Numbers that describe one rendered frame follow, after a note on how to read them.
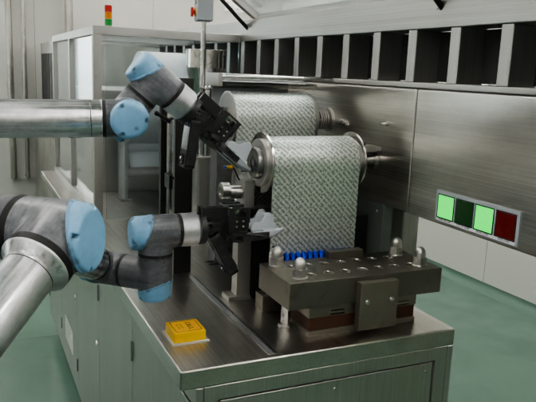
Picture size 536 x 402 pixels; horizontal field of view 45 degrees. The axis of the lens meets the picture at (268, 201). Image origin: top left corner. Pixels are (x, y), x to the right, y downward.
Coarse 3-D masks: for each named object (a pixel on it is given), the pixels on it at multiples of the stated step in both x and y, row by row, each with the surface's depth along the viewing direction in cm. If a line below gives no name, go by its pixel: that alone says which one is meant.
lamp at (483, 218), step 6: (480, 210) 135; (486, 210) 133; (492, 210) 132; (480, 216) 135; (486, 216) 134; (492, 216) 132; (480, 222) 135; (486, 222) 134; (480, 228) 135; (486, 228) 134
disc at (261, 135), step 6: (258, 132) 157; (264, 132) 155; (258, 138) 157; (264, 138) 154; (270, 144) 151; (270, 150) 151; (270, 156) 152; (270, 162) 152; (270, 168) 152; (270, 174) 152; (270, 180) 152; (264, 186) 156; (270, 186) 153; (264, 192) 156
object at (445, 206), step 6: (444, 198) 145; (450, 198) 143; (438, 204) 147; (444, 204) 145; (450, 204) 143; (438, 210) 147; (444, 210) 145; (450, 210) 143; (444, 216) 145; (450, 216) 144
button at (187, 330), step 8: (184, 320) 142; (192, 320) 143; (168, 328) 139; (176, 328) 138; (184, 328) 138; (192, 328) 138; (200, 328) 138; (168, 336) 139; (176, 336) 135; (184, 336) 136; (192, 336) 137; (200, 336) 138
